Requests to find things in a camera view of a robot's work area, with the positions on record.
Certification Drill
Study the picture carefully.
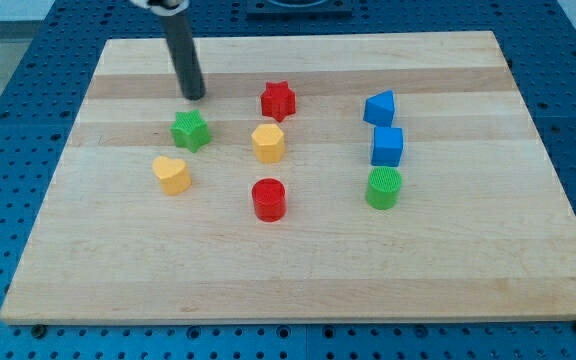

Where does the white and black rod mount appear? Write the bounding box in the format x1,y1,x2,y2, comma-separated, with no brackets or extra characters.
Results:
130,0,190,16

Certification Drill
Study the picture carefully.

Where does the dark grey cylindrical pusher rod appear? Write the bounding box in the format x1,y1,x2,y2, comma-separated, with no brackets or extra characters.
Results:
160,11,206,100

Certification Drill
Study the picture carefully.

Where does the blue triangle block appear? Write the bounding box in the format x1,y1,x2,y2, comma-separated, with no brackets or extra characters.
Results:
363,90,397,127

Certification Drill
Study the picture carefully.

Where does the green star block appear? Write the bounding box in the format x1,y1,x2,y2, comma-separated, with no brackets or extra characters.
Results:
170,110,212,153

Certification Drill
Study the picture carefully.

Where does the red star block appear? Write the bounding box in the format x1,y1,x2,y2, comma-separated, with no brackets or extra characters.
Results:
260,81,296,123

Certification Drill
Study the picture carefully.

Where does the yellow hexagon block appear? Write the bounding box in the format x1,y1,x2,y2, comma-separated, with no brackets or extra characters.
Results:
251,124,285,164

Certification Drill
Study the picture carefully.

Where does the yellow heart block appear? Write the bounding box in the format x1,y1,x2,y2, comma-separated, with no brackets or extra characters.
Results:
152,156,192,195

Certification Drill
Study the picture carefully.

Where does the red cylinder block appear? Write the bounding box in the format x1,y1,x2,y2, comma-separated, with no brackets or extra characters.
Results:
251,178,287,222

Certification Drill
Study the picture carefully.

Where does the blue cube block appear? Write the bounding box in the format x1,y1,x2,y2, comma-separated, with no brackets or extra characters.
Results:
370,127,404,167

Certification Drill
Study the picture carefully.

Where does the light wooden board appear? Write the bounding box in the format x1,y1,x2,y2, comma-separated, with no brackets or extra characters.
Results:
0,31,576,325

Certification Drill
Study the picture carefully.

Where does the green cylinder block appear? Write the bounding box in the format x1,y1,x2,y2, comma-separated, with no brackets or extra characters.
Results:
365,166,402,210

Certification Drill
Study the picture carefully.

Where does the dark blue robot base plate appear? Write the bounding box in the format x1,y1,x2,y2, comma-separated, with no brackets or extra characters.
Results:
243,0,354,18

